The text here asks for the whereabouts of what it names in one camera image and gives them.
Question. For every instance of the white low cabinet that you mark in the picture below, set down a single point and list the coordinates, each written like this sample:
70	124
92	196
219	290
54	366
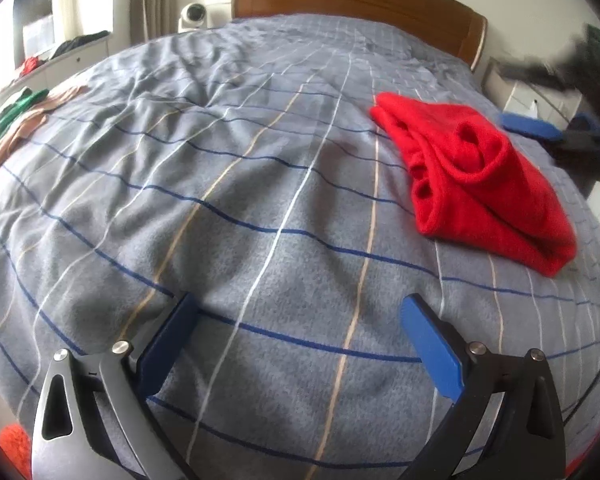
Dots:
75	62

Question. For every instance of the red sweater with white print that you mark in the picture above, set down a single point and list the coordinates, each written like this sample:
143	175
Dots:
480	200

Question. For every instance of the green cloth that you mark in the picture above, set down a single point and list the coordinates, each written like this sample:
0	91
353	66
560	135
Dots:
10	110

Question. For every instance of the small white round device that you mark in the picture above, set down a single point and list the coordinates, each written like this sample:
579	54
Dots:
196	12

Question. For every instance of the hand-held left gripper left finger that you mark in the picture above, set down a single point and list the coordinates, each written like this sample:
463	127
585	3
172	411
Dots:
167	345

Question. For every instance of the grey striped blanket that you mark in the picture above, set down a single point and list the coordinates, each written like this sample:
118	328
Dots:
230	185

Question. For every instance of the green and tan clothes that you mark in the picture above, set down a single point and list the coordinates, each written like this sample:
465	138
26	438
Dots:
25	127

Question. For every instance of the white nightstand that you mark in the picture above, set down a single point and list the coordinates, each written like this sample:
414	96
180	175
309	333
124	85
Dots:
525	97

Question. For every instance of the dark clothes pile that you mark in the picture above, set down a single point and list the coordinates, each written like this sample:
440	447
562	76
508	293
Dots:
80	42

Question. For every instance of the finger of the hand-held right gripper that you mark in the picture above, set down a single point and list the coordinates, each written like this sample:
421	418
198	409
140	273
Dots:
535	75
530	126

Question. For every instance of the brown curtain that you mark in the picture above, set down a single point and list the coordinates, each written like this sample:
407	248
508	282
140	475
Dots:
152	0

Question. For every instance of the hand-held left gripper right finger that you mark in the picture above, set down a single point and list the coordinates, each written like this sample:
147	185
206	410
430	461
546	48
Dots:
432	345

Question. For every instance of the small red cloth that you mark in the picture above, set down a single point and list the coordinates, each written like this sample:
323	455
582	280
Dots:
32	65

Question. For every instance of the orange fuzzy clothing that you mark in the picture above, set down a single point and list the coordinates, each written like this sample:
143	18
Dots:
15	450

